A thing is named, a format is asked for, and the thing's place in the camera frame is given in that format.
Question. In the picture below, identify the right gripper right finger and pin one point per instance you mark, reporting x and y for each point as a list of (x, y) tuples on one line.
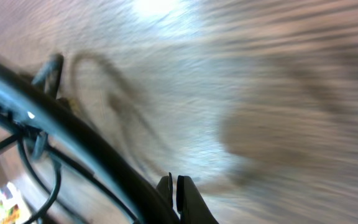
[(190, 204)]

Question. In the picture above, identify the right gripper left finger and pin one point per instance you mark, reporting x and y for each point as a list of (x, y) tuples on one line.
[(165, 188)]

